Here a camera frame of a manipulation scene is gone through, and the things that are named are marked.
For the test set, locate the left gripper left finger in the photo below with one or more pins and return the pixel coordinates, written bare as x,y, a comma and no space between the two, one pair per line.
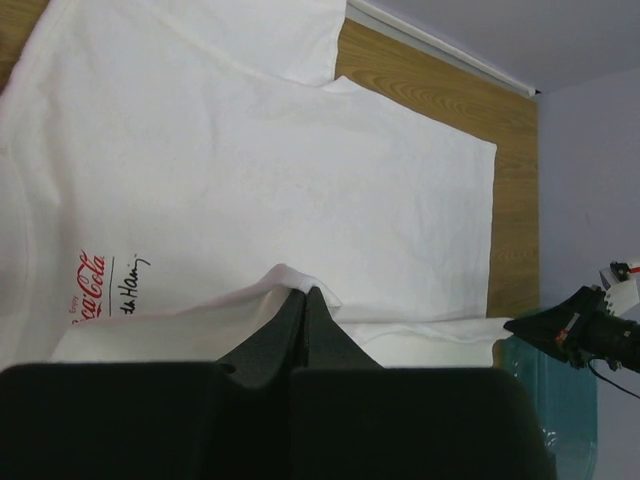
226,419

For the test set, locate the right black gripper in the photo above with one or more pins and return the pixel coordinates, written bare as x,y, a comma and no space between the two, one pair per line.
580,329

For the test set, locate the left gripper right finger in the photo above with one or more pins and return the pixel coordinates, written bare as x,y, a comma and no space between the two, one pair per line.
350,418

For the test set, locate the white t shirt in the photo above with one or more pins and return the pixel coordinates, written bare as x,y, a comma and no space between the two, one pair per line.
172,170

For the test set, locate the teal plastic bin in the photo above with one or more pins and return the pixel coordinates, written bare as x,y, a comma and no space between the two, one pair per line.
565,400

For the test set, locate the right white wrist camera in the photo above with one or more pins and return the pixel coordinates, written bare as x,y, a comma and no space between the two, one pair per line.
620,281

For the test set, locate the aluminium frame rail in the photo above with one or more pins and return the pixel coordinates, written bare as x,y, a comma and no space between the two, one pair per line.
392,26

